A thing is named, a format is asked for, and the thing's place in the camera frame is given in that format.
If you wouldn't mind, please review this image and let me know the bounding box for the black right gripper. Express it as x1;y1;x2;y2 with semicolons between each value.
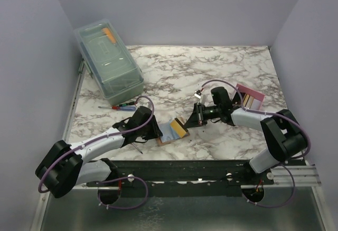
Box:
184;102;222;129

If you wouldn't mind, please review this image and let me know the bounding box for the tan leather card holder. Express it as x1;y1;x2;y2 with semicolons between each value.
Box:
156;119;181;146

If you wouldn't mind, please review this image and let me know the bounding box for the gold credit card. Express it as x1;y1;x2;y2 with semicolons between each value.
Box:
170;118;188;138

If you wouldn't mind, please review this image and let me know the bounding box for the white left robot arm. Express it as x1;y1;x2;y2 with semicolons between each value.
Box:
35;106;162;198

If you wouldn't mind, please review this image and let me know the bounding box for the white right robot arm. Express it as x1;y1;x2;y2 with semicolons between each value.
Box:
184;86;307;185

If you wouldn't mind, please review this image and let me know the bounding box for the grey credit card stack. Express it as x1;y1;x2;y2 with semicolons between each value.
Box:
243;93;261;110

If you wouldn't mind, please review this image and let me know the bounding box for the pink plastic card tray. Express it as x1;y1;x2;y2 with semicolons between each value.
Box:
236;83;265;110

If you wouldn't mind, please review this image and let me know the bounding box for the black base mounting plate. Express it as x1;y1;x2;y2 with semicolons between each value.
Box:
86;158;275;199

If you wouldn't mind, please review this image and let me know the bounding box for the clear green plastic storage box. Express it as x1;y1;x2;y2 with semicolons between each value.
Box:
74;19;144;105

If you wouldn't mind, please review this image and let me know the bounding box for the orange tool inside box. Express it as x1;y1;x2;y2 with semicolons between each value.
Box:
102;27;117;44

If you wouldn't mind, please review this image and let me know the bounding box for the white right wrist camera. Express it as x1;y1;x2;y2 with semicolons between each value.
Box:
194;90;206;105

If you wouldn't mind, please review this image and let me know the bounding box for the green black handled screwdriver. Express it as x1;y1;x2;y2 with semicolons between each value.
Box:
118;101;137;107

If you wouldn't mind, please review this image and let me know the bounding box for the blue red handled screwdriver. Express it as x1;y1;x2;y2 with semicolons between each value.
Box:
98;105;136;111

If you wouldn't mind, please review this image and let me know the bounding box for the aluminium front rail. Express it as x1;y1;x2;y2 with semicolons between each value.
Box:
74;166;322;190

